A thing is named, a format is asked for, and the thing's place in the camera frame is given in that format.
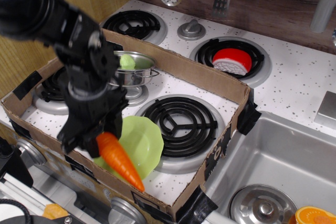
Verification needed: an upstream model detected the silver toy sink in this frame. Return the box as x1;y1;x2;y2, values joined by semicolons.
205;112;335;223

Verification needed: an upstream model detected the small silver metal pot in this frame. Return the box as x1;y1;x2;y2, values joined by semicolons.
109;50;160;87

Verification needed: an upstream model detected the black burner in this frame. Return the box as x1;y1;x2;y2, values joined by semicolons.
134;94;226;174
189;36;272;88
33;67;69;115
100;10;167;45

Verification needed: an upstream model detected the hanging silver spatula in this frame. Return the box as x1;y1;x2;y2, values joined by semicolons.
212;0;230;18

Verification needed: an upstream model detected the silver faucet handle block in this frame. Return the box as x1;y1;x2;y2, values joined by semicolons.
314;91;336;130

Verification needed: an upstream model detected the orange toy carrot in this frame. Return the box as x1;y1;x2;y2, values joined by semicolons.
96;132;145;192

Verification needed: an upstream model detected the black cable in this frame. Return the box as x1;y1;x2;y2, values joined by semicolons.
0;198;34;224

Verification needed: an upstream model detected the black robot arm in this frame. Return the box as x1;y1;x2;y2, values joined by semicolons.
1;0;128;158

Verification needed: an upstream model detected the red toy cheese wedge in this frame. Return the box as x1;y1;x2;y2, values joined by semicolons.
212;48;253;76

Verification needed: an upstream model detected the brown cardboard fence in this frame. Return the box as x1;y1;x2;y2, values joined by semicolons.
2;30;251;223

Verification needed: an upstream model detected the front right black burner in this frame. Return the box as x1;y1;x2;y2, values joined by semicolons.
134;94;226;174

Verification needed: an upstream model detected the green toy broccoli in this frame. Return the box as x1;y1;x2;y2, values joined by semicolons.
119;54;136;70

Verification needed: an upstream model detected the back right black burner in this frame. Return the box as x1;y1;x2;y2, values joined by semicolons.
189;36;272;88

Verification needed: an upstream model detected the silver oven dial left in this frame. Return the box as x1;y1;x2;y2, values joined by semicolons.
16;138;47;168

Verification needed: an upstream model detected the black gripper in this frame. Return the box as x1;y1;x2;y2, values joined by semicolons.
57;85;128;158

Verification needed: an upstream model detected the silver middle stove knob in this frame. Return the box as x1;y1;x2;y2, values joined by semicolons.
125;86;149;106

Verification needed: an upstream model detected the silver oven dial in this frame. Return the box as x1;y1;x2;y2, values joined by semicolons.
108;197;147;224
16;138;47;168

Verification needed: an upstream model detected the light green plastic plate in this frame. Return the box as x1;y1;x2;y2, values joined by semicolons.
93;116;164;181

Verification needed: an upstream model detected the silver faucet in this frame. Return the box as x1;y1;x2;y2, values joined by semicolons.
310;0;335;33

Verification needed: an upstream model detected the back left black burner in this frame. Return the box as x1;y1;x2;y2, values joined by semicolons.
100;10;167;45

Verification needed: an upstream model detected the orange slice toy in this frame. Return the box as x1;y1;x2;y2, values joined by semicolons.
288;206;335;224

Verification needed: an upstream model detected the black clamp device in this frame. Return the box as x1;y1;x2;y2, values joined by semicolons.
1;137;34;188

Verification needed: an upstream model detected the silver pot lid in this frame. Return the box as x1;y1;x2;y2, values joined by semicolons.
228;184;298;223

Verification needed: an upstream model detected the silver oven dial right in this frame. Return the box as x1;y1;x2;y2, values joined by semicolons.
108;197;147;224

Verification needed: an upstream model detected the front left black burner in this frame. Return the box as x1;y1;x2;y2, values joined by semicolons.
33;67;69;115

